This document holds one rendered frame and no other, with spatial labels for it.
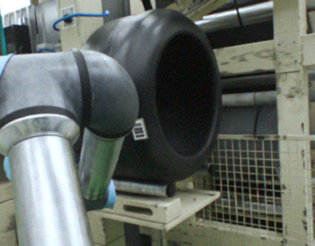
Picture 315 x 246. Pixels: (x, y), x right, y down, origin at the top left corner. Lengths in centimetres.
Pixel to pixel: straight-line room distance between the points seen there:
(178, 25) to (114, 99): 70
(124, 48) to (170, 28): 18
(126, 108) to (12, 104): 17
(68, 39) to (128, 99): 92
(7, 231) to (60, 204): 108
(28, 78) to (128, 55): 57
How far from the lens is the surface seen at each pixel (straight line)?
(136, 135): 102
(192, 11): 158
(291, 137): 145
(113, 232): 152
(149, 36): 108
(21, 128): 47
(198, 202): 132
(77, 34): 141
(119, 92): 53
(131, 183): 121
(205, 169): 137
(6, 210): 148
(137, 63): 103
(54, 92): 49
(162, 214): 113
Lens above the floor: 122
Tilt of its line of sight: 7 degrees down
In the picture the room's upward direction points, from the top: 6 degrees counter-clockwise
